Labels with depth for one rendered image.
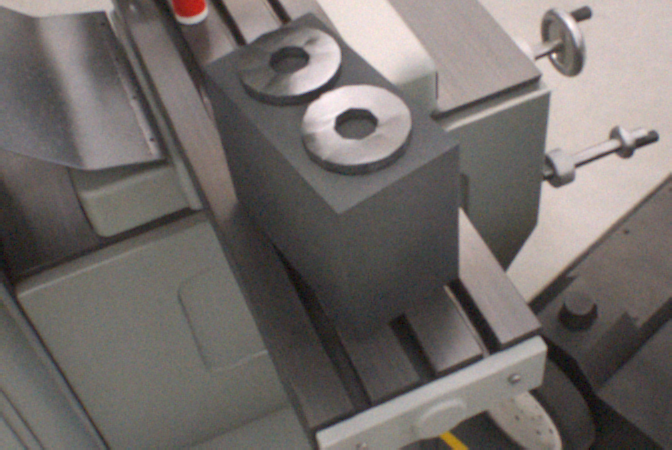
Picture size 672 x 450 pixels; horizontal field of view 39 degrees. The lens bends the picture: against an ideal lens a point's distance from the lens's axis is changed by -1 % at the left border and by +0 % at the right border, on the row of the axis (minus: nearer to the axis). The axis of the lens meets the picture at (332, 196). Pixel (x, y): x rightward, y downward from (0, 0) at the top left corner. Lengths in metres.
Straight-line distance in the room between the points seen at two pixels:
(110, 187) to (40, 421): 0.39
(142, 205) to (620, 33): 1.70
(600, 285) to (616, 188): 0.91
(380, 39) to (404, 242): 0.56
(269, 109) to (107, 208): 0.46
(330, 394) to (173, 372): 0.69
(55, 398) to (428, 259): 0.73
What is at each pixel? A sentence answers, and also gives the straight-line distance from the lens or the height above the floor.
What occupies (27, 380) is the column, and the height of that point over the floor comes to 0.63.
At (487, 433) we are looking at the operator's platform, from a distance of 1.47.
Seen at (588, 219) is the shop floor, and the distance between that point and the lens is 2.22.
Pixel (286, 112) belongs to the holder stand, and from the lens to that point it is 0.81.
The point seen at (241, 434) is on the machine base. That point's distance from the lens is 1.73.
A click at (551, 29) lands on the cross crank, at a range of 1.62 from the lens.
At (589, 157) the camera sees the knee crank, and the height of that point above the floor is 0.55.
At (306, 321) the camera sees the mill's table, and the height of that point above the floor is 0.97.
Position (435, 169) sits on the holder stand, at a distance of 0.78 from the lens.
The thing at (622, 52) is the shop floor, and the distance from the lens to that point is 2.62.
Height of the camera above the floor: 1.72
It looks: 50 degrees down
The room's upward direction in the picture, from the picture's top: 9 degrees counter-clockwise
